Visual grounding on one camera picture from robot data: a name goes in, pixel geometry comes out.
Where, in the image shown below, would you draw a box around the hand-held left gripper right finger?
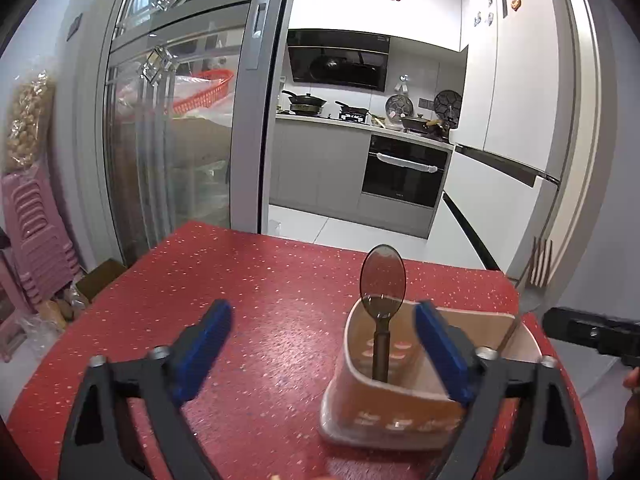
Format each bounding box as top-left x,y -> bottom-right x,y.
415,301 -> 588,480

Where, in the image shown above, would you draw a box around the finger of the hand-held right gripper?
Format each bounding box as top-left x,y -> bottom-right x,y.
542,306 -> 640,367

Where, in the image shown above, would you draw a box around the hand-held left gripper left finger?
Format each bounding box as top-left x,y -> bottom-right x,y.
57,299 -> 233,480

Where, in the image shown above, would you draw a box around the beige utensil holder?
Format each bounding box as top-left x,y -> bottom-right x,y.
319,299 -> 543,452

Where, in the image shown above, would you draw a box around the dark translucent plastic spoon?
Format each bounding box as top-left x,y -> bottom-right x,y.
360,244 -> 407,382

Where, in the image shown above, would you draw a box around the person's right hand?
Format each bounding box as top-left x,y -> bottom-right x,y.
619,366 -> 640,441

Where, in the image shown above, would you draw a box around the cardboard box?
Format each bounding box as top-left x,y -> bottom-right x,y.
75,258 -> 128,306

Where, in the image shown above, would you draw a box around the black built-in oven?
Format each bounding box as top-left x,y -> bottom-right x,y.
361,134 -> 449,209

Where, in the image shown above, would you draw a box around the glass sliding door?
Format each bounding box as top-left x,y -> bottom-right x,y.
102,0 -> 293,266

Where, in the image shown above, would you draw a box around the stack of pink stools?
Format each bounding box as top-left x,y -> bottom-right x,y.
0,172 -> 83,361

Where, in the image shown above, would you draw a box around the grey lower cabinets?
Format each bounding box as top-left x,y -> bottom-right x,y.
270,115 -> 453,238

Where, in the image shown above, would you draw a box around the dark pan with food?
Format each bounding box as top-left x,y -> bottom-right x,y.
400,115 -> 449,137

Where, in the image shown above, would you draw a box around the white refrigerator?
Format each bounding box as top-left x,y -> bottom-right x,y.
427,0 -> 588,281

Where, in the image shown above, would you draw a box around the round patterned trivet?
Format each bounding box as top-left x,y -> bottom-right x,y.
432,90 -> 460,128
385,94 -> 415,123

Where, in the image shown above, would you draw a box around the red plastic basket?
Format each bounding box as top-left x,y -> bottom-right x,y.
170,69 -> 236,113

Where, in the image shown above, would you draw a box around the black wok with lid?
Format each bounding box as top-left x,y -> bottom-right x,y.
281,90 -> 328,116

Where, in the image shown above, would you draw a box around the clear bag of nuts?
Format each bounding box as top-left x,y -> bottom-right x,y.
5,70 -> 56,173

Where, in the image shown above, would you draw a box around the black range hood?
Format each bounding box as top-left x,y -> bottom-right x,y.
287,30 -> 392,93

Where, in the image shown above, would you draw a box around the white upper cabinets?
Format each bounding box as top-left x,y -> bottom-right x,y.
289,0 -> 466,53

